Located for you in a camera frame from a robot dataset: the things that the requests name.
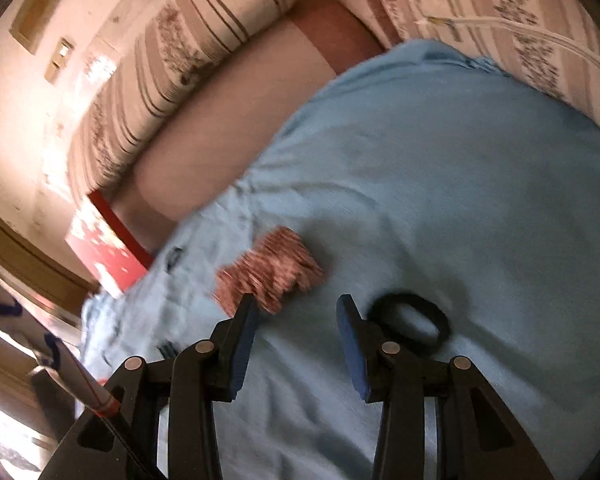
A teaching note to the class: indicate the wooden door frame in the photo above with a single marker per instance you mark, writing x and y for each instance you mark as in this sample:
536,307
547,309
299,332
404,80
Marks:
30,260

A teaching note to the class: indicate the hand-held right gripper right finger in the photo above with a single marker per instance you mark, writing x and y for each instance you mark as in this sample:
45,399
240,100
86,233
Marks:
352,350

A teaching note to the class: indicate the striped floral cushion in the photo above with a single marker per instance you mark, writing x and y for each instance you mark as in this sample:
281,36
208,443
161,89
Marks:
180,50
480,0

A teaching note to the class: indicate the red floral box lid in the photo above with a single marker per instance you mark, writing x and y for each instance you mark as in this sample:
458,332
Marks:
105,260

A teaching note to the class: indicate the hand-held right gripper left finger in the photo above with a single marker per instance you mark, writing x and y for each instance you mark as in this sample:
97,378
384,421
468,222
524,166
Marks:
245,340

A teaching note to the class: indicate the wall switch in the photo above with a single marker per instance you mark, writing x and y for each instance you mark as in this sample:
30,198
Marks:
62,51

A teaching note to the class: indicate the blue blanket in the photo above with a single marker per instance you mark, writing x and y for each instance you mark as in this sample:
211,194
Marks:
430,185

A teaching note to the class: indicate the red plaid scrunchie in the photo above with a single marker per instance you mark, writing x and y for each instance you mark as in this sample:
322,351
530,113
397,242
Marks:
275,265

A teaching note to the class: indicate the pink sofa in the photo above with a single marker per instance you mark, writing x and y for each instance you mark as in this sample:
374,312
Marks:
230,135

